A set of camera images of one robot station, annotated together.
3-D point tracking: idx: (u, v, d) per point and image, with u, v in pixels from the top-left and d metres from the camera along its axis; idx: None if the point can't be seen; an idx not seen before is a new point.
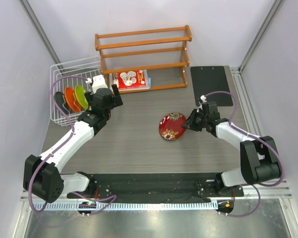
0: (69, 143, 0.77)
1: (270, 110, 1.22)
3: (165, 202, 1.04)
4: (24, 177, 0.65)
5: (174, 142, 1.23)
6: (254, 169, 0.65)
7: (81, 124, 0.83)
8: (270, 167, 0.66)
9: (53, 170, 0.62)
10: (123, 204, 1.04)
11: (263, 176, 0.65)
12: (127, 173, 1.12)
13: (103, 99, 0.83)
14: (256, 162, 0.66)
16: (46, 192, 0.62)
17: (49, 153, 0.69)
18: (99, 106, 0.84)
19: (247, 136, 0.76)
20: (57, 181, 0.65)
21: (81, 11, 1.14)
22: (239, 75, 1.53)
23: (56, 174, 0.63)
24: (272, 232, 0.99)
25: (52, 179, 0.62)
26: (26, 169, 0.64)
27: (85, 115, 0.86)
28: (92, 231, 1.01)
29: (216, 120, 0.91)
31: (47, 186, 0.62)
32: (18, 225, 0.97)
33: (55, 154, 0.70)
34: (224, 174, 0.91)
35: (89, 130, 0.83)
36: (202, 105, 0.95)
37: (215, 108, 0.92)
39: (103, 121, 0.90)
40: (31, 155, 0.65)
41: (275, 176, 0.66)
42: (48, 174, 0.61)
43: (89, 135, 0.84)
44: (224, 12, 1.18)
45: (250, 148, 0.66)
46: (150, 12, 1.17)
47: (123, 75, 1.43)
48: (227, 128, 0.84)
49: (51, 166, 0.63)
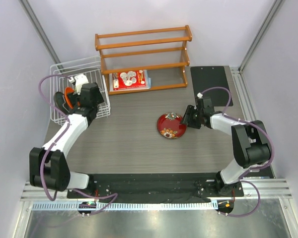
0: (69, 131, 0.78)
1: (270, 110, 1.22)
3: (165, 202, 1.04)
4: (30, 171, 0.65)
5: (174, 142, 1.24)
6: (245, 150, 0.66)
7: (75, 116, 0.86)
8: (260, 148, 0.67)
9: (60, 155, 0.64)
10: (123, 204, 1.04)
11: (254, 156, 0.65)
12: (127, 173, 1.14)
13: (90, 90, 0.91)
14: (246, 144, 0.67)
16: (57, 180, 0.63)
17: (52, 142, 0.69)
18: (87, 97, 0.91)
19: (238, 122, 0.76)
20: (65, 168, 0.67)
21: (81, 11, 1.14)
22: (239, 75, 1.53)
23: (63, 159, 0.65)
24: (272, 232, 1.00)
25: (60, 165, 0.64)
26: (31, 163, 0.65)
27: (77, 109, 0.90)
28: (92, 231, 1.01)
29: (211, 112, 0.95)
31: (57, 173, 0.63)
32: (18, 225, 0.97)
33: (58, 144, 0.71)
34: (223, 173, 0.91)
35: (83, 119, 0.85)
36: (197, 101, 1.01)
37: (209, 102, 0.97)
39: (93, 113, 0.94)
40: (34, 148, 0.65)
41: (266, 157, 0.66)
42: (57, 159, 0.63)
43: (83, 125, 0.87)
44: (224, 12, 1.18)
45: (240, 130, 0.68)
46: (150, 12, 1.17)
47: (123, 75, 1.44)
48: (220, 117, 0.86)
49: (57, 152, 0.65)
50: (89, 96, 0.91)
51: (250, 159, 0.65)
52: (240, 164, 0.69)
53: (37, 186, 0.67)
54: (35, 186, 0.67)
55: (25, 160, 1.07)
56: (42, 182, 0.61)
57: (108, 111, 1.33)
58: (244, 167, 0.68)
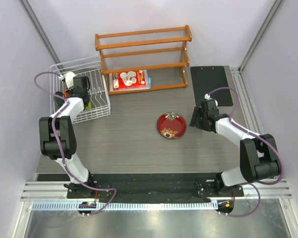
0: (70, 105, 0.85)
1: (270, 109, 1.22)
3: (165, 202, 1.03)
4: (40, 138, 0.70)
5: (174, 142, 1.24)
6: (253, 167, 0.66)
7: (72, 98, 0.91)
8: (268, 165, 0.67)
9: (68, 118, 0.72)
10: (123, 204, 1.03)
11: (261, 174, 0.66)
12: (127, 173, 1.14)
13: (83, 78, 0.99)
14: (255, 160, 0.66)
16: (68, 140, 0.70)
17: (58, 111, 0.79)
18: (80, 86, 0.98)
19: (247, 134, 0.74)
20: (72, 133, 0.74)
21: (81, 11, 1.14)
22: (239, 75, 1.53)
23: (71, 122, 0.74)
24: (272, 232, 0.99)
25: (69, 128, 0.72)
26: (40, 130, 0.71)
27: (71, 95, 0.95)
28: (92, 231, 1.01)
29: (216, 115, 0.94)
31: (67, 134, 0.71)
32: (18, 225, 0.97)
33: (63, 113, 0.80)
34: (224, 174, 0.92)
35: (80, 100, 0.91)
36: (202, 103, 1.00)
37: (214, 105, 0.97)
39: (87, 99, 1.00)
40: (41, 118, 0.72)
41: (273, 173, 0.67)
42: (66, 121, 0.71)
43: (80, 106, 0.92)
44: (224, 12, 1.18)
45: (250, 146, 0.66)
46: (150, 12, 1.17)
47: (123, 75, 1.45)
48: (227, 125, 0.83)
49: (64, 117, 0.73)
50: (82, 85, 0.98)
51: (257, 176, 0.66)
52: (247, 178, 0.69)
53: (47, 153, 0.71)
54: (45, 154, 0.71)
55: (25, 160, 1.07)
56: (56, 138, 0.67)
57: (108, 110, 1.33)
58: (250, 183, 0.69)
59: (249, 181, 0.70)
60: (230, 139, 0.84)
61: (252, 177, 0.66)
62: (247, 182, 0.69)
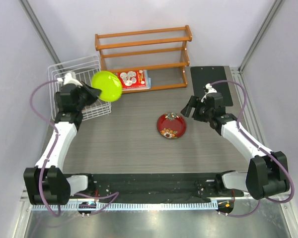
0: (58, 144, 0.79)
1: (270, 110, 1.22)
3: (165, 202, 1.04)
4: (29, 190, 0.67)
5: (174, 143, 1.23)
6: (261, 186, 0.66)
7: (62, 124, 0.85)
8: (276, 183, 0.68)
9: (56, 173, 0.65)
10: (123, 204, 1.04)
11: (268, 192, 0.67)
12: (127, 173, 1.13)
13: (72, 94, 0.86)
14: (264, 181, 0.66)
16: (58, 195, 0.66)
17: (45, 158, 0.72)
18: (70, 102, 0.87)
19: (258, 149, 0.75)
20: (63, 182, 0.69)
21: (81, 11, 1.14)
22: (239, 75, 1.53)
23: (60, 175, 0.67)
24: (272, 232, 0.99)
25: (58, 182, 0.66)
26: (28, 183, 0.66)
27: (61, 116, 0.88)
28: (92, 231, 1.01)
29: (222, 116, 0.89)
31: (56, 190, 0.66)
32: (18, 225, 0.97)
33: (50, 157, 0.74)
34: (225, 175, 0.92)
35: (72, 126, 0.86)
36: (207, 98, 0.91)
37: (221, 102, 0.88)
39: (80, 114, 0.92)
40: (26, 170, 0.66)
41: (280, 191, 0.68)
42: (54, 178, 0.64)
43: (73, 132, 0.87)
44: (224, 12, 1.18)
45: (260, 166, 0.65)
46: (150, 12, 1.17)
47: (123, 75, 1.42)
48: (237, 133, 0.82)
49: (52, 169, 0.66)
50: (71, 101, 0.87)
51: (263, 194, 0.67)
52: (252, 194, 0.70)
53: (37, 200, 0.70)
54: (36, 201, 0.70)
55: (25, 160, 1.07)
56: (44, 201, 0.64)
57: (109, 109, 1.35)
58: (255, 199, 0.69)
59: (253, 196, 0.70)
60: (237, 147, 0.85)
61: (258, 195, 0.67)
62: (252, 196, 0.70)
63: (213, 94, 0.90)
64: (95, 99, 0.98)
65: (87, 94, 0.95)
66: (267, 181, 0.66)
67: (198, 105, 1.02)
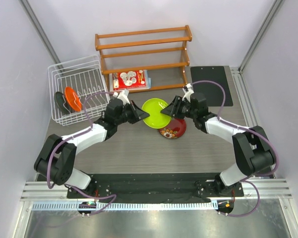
0: (87, 134, 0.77)
1: (270, 110, 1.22)
3: (165, 202, 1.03)
4: (40, 154, 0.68)
5: (174, 142, 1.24)
6: (249, 160, 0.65)
7: (98, 128, 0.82)
8: (263, 155, 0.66)
9: (72, 149, 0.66)
10: (123, 204, 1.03)
11: (258, 165, 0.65)
12: (127, 173, 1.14)
13: (116, 109, 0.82)
14: (250, 153, 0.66)
16: (60, 170, 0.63)
17: (71, 136, 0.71)
18: (111, 115, 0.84)
19: (238, 129, 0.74)
20: (71, 163, 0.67)
21: (81, 11, 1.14)
22: (239, 75, 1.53)
23: (73, 154, 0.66)
24: (272, 232, 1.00)
25: (69, 157, 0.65)
26: (45, 146, 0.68)
27: (100, 121, 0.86)
28: (92, 231, 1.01)
29: (205, 116, 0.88)
31: (62, 163, 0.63)
32: (18, 225, 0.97)
33: (75, 138, 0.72)
34: (222, 174, 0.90)
35: (103, 131, 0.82)
36: (191, 99, 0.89)
37: (205, 103, 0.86)
39: (114, 129, 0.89)
40: (53, 135, 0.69)
41: (268, 162, 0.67)
42: (69, 151, 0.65)
43: (100, 138, 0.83)
44: (224, 12, 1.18)
45: (242, 140, 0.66)
46: (151, 12, 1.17)
47: (123, 75, 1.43)
48: (216, 123, 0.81)
49: (71, 145, 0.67)
50: (113, 114, 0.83)
51: (254, 168, 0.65)
52: (244, 172, 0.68)
53: (38, 170, 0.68)
54: (37, 170, 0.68)
55: (25, 160, 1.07)
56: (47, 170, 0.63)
57: None
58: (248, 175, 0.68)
59: (246, 174, 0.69)
60: (224, 138, 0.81)
61: (249, 169, 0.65)
62: (245, 175, 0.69)
63: (197, 94, 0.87)
64: (135, 119, 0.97)
65: (130, 113, 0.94)
66: (252, 153, 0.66)
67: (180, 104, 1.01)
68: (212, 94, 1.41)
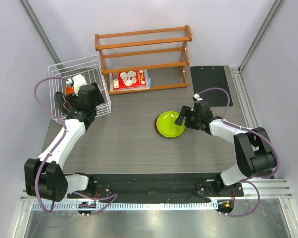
0: (64, 140, 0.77)
1: (270, 109, 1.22)
3: (165, 202, 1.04)
4: (27, 182, 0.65)
5: (174, 142, 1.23)
6: (249, 159, 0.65)
7: (72, 122, 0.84)
8: (265, 157, 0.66)
9: (55, 167, 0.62)
10: (123, 204, 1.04)
11: (259, 166, 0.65)
12: (127, 173, 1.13)
13: (89, 93, 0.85)
14: (251, 153, 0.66)
16: (53, 191, 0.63)
17: (48, 152, 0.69)
18: (85, 101, 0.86)
19: (240, 130, 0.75)
20: (62, 178, 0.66)
21: (81, 11, 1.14)
22: (239, 75, 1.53)
23: (59, 171, 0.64)
24: (272, 232, 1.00)
25: (56, 177, 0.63)
26: (26, 175, 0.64)
27: (73, 113, 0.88)
28: (92, 231, 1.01)
29: (209, 118, 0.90)
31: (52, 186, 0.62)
32: (18, 225, 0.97)
33: (53, 153, 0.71)
34: (223, 174, 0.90)
35: (79, 124, 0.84)
36: (194, 104, 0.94)
37: (208, 106, 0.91)
39: (92, 116, 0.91)
40: (29, 159, 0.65)
41: (270, 165, 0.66)
42: (52, 172, 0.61)
43: (80, 131, 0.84)
44: (224, 12, 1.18)
45: (244, 140, 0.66)
46: (151, 12, 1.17)
47: (123, 75, 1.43)
48: (220, 124, 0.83)
49: (52, 164, 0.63)
50: (87, 100, 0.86)
51: (254, 170, 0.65)
52: (245, 173, 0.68)
53: (34, 194, 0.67)
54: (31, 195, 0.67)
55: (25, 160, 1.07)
56: (38, 195, 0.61)
57: (109, 108, 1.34)
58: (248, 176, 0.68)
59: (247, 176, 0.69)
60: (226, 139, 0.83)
61: (249, 170, 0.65)
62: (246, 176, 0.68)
63: (200, 100, 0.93)
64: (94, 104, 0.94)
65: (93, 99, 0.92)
66: (253, 153, 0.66)
67: (189, 114, 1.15)
68: (212, 94, 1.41)
